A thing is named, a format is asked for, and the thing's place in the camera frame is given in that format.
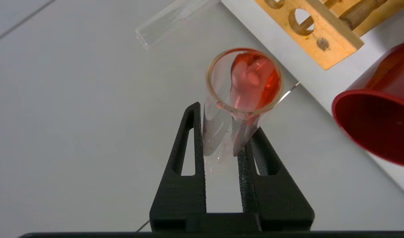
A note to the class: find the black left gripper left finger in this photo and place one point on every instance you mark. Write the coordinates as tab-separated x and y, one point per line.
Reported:
185	198

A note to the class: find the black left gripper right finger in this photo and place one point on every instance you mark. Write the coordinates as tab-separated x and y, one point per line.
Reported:
271	198

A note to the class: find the test tube with red pigment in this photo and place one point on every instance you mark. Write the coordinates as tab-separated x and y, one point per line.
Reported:
251	82

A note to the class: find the wooden test tube rack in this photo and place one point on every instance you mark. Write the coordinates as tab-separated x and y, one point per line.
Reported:
320	29

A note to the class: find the test tube with yellow pigment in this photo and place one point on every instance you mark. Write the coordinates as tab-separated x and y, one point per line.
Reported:
168	23

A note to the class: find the dark red cup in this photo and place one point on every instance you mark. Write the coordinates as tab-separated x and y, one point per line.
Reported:
380	125

